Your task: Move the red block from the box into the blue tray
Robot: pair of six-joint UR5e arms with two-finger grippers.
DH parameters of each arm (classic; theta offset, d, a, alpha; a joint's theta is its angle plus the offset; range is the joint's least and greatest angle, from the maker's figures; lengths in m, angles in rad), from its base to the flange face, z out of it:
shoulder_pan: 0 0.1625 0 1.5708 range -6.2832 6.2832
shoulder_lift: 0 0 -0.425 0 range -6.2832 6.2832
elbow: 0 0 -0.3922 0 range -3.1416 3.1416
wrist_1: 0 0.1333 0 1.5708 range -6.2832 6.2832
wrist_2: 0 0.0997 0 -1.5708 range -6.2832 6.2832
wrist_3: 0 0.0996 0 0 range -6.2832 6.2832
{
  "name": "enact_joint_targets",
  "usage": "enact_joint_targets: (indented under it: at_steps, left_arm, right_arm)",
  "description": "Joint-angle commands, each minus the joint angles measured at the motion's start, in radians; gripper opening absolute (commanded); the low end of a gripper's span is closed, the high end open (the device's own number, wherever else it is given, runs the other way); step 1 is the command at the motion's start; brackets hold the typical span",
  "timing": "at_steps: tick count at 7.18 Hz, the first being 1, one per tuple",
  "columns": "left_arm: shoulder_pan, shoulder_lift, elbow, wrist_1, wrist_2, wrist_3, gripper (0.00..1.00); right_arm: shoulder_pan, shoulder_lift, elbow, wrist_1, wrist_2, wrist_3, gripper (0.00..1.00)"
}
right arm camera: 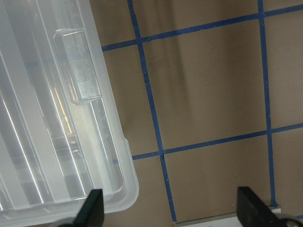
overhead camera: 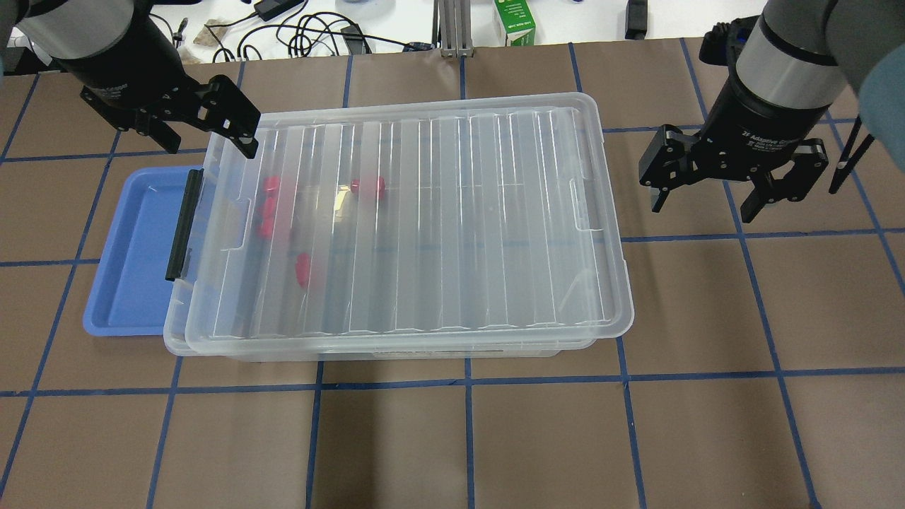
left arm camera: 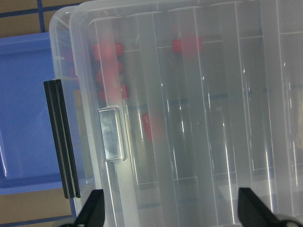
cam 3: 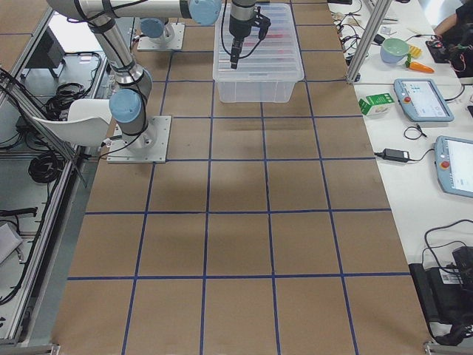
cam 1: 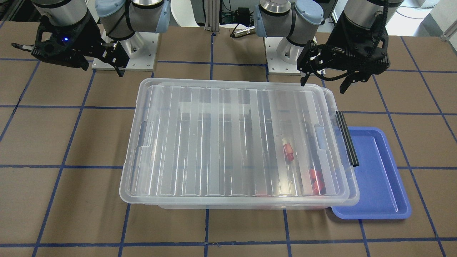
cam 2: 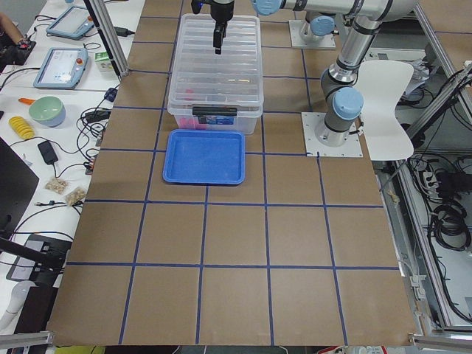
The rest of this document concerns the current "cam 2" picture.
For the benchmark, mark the black box latch handle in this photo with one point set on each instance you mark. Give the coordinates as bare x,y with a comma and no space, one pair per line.
201,111

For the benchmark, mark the black monitor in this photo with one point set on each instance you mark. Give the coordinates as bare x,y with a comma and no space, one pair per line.
18,185

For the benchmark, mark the white plastic chair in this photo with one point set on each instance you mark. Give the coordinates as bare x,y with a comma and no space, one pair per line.
382,83

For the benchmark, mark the clear plastic box lid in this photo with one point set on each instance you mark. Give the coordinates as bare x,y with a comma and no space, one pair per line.
217,62

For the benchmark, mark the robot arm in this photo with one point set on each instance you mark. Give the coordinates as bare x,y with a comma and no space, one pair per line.
344,103
314,32

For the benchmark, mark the red block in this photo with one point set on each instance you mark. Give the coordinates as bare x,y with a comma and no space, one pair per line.
190,123

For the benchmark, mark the blue teach pendant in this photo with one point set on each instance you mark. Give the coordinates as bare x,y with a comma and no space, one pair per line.
73,24
62,68

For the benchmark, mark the aluminium frame post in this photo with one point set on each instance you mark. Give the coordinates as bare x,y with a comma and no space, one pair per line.
102,21

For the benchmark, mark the orange toy carrot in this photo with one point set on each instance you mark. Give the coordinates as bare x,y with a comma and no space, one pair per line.
26,100

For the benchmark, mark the green bowl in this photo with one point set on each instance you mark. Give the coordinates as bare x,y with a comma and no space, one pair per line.
48,111

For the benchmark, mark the green white carton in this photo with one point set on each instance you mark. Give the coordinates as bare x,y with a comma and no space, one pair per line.
103,62

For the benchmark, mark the black power brick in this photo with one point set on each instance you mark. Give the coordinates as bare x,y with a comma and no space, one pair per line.
123,32

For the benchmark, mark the black power adapter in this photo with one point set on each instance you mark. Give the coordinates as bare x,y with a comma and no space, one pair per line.
47,152

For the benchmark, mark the yellow toy corn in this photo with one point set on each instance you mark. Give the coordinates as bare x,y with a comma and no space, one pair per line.
21,127

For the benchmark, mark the bag of nuts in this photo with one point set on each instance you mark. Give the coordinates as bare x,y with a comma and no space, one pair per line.
56,185
76,195

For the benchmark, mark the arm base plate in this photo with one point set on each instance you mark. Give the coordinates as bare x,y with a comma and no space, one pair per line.
303,38
322,142

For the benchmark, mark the clear plastic storage box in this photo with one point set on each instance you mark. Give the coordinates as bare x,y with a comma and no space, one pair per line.
215,110

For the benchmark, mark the person forearm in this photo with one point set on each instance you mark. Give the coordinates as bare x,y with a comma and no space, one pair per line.
10,29

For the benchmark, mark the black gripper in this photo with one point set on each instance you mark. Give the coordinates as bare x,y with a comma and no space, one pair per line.
221,9

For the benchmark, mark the blue plastic tray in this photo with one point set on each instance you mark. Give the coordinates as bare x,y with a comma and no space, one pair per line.
205,157

